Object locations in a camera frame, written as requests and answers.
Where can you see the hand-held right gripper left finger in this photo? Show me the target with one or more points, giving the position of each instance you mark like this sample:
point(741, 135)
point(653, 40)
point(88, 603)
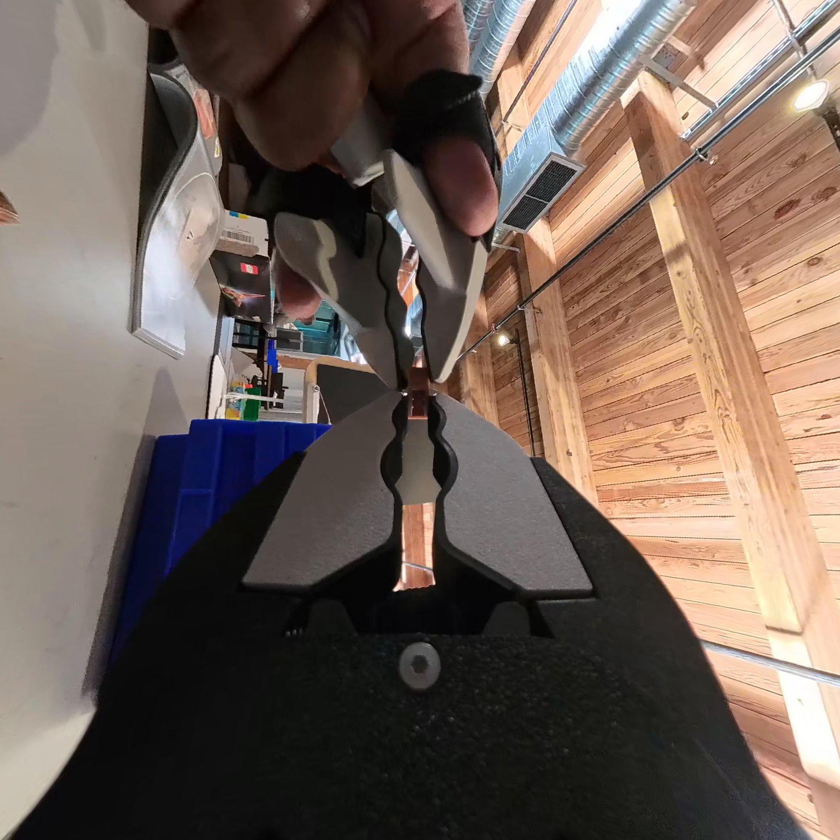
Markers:
point(322, 519)

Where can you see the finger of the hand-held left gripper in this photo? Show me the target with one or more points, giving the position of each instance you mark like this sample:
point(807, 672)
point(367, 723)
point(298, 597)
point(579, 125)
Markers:
point(446, 276)
point(335, 269)

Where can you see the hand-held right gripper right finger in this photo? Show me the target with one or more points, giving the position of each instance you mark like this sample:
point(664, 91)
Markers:
point(512, 512)

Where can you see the brown round brick piece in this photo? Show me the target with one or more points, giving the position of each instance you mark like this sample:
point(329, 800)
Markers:
point(418, 391)

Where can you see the grey instruction booklet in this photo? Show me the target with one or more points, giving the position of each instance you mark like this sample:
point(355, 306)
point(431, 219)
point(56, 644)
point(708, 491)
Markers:
point(158, 309)

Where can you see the grey desk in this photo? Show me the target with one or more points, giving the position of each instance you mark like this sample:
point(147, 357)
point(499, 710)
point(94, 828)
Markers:
point(53, 394)

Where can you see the person's left hand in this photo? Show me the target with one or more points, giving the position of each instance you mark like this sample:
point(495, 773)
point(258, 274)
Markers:
point(302, 66)

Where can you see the colourful printed toy box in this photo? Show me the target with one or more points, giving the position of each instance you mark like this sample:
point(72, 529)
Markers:
point(243, 282)

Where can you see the black board with wooden edge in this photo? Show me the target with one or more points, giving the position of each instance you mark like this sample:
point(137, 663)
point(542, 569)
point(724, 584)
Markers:
point(348, 387)

